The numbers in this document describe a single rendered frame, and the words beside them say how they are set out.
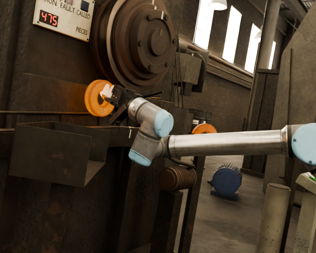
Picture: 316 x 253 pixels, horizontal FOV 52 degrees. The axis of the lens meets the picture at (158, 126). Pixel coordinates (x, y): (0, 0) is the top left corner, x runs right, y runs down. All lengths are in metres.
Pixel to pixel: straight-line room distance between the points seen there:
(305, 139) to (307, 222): 0.90
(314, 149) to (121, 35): 0.87
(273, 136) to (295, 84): 2.90
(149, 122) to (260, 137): 0.39
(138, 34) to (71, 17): 0.28
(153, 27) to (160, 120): 0.52
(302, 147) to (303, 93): 2.99
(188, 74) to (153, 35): 8.07
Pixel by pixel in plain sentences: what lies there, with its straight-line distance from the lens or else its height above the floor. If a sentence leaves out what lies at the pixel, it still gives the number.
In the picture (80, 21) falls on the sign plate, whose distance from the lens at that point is 1.48.
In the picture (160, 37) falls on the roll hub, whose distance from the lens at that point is 1.51.
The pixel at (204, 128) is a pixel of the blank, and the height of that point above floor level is 0.76.
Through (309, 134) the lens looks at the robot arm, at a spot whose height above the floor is 0.82.
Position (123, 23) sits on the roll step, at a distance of 1.44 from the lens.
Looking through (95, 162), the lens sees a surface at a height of 0.61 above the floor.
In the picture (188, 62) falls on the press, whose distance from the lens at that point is 9.47.
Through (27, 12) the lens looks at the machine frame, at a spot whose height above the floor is 1.10.
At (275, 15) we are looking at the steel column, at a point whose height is 4.09.
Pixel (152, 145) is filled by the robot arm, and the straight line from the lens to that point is 1.17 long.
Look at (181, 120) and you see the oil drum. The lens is 4.29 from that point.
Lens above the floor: 0.82
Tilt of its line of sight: 3 degrees down
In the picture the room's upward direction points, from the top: 9 degrees clockwise
